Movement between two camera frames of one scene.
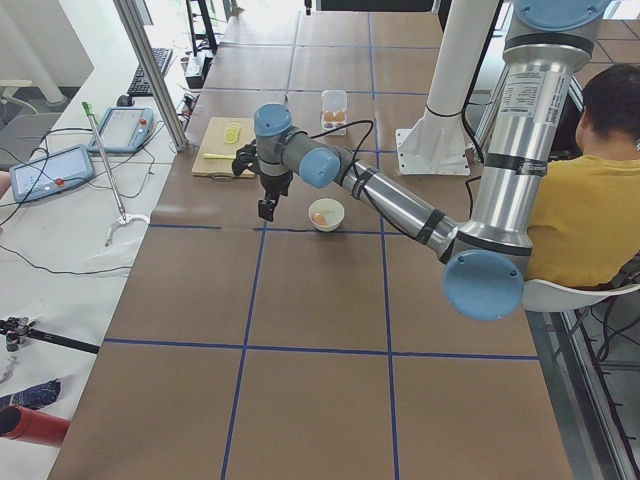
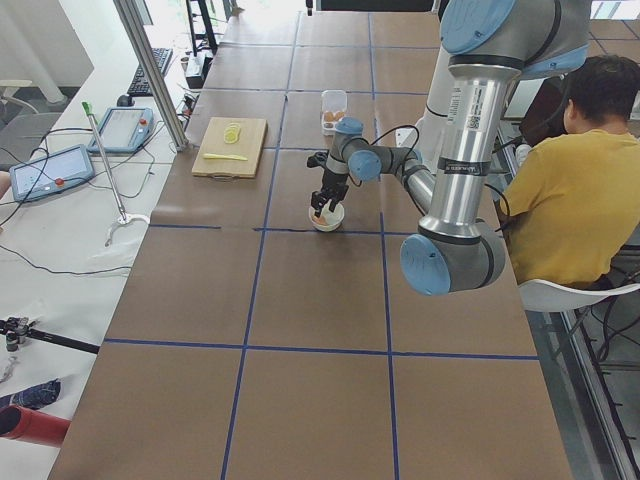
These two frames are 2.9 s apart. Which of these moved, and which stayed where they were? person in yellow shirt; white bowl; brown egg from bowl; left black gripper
Moved: left black gripper
Stayed: brown egg from bowl; white bowl; person in yellow shirt
